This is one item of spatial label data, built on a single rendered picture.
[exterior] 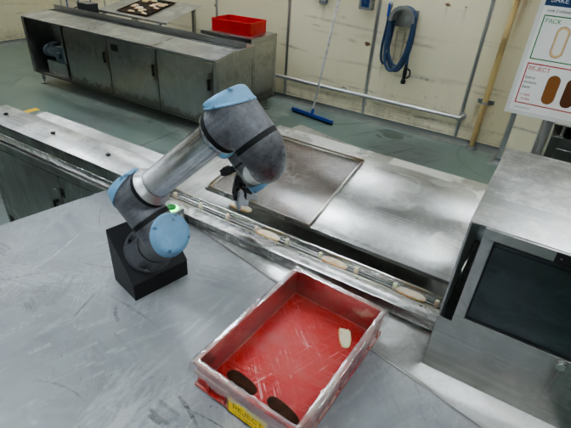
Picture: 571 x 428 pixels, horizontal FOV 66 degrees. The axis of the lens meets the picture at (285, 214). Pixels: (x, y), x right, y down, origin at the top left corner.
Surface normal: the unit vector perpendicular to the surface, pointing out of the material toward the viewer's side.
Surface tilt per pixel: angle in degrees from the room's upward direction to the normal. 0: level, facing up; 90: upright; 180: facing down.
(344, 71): 90
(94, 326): 0
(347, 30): 90
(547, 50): 90
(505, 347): 91
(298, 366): 0
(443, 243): 10
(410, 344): 0
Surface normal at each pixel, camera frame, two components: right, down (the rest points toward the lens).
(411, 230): -0.04, -0.75
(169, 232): 0.62, -0.17
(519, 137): -0.53, 0.43
